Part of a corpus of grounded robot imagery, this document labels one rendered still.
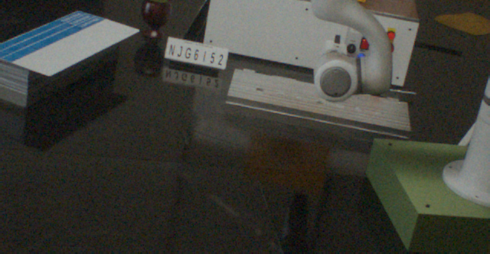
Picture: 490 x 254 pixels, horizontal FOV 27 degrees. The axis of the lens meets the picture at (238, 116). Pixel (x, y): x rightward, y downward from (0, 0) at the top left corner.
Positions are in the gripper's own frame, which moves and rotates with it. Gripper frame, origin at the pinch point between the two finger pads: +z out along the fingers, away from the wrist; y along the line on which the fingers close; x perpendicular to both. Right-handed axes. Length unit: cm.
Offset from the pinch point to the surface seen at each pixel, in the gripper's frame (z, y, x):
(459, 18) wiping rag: 112, -7, 45
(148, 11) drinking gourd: 41, 2, -48
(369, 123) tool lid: 7.0, 13.9, 12.2
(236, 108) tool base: 7.1, 16.6, -19.3
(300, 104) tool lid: 9.9, 13.2, -4.5
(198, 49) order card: 30.2, 7.8, -32.4
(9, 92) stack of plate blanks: -10, 20, -69
